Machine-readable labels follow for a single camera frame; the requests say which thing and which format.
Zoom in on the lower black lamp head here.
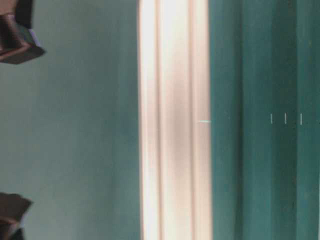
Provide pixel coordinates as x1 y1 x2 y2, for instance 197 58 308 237
0 192 33 240

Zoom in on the upper black lamp head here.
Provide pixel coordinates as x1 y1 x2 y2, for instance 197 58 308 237
0 0 46 65

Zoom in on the teal table cloth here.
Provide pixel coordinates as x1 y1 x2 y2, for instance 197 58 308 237
0 0 320 240

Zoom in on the silver aluminium extrusion rail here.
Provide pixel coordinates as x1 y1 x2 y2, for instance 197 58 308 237
137 0 213 240

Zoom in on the black lamp head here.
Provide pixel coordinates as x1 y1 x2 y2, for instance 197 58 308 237
0 0 46 65
0 192 33 240

